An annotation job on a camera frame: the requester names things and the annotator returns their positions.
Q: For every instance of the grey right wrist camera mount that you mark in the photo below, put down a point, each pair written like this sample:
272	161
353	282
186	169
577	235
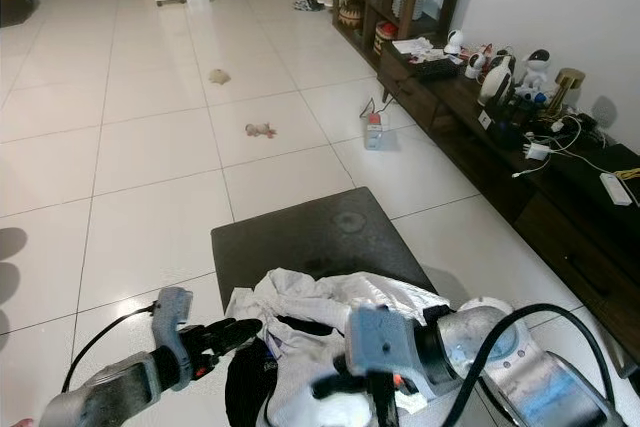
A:
385	347

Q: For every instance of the white papers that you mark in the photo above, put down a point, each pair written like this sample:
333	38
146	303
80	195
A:
413	46

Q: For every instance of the black crumpled garment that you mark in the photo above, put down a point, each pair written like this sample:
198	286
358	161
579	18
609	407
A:
245	387

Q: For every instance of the white power strip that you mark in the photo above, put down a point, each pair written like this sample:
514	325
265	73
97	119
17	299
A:
617	188

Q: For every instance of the white astronaut figurine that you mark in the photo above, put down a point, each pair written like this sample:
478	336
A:
536	72

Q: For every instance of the dark grey ottoman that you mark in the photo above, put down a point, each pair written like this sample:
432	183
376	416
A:
320	237

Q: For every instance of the grey floor slippers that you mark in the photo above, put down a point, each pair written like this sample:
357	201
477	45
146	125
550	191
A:
308	4

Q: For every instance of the blue white pack red top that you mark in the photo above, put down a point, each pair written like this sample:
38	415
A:
374	133

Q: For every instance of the black flat tray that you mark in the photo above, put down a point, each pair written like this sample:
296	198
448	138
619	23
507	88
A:
435	70

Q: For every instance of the pink floor toy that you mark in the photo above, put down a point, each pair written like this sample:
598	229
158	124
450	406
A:
260	130

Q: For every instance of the beige floor toy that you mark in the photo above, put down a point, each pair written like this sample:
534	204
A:
219	77

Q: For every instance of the dark wooden sideboard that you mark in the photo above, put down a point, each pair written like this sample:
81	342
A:
580	257

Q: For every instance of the red and white jar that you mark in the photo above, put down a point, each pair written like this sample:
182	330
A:
385	39

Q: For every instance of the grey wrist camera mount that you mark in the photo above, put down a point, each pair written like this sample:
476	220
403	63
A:
175	332
385	347

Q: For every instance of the white charger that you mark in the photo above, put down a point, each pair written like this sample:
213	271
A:
537	151

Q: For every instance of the woven basket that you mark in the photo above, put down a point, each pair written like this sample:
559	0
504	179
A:
350	15

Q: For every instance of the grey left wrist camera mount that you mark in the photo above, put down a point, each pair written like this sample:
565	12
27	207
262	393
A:
175	332

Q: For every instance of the gold mallet ornament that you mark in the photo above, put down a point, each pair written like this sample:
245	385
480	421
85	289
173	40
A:
570	82

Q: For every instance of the white printed garment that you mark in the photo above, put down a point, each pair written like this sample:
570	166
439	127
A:
320	297

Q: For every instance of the white and black kettle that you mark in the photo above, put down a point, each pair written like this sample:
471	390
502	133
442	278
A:
497	82

